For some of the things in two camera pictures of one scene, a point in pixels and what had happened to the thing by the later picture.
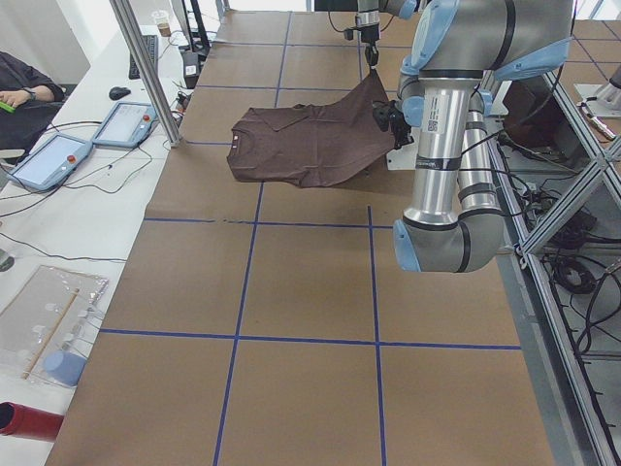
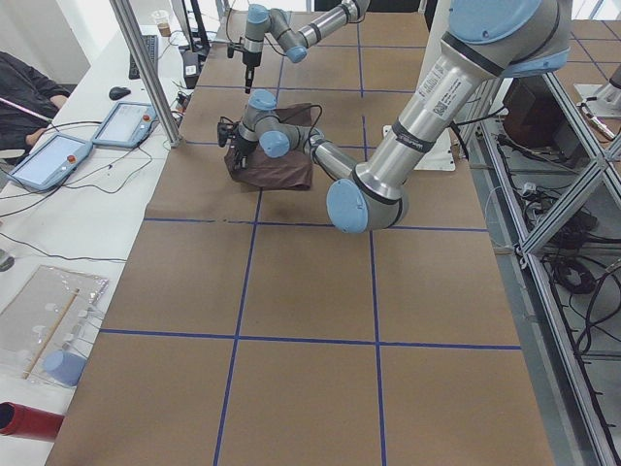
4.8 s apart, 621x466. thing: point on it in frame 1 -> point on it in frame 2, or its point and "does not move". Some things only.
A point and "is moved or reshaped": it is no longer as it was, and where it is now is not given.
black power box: (191, 69) does not move
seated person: (30, 101) does not move
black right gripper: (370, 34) -> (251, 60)
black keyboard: (152, 45) does not move
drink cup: (161, 17) does not move
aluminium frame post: (149, 69) does not move
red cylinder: (28, 422) does not move
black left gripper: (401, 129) -> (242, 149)
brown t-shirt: (303, 145) is moved or reshaped
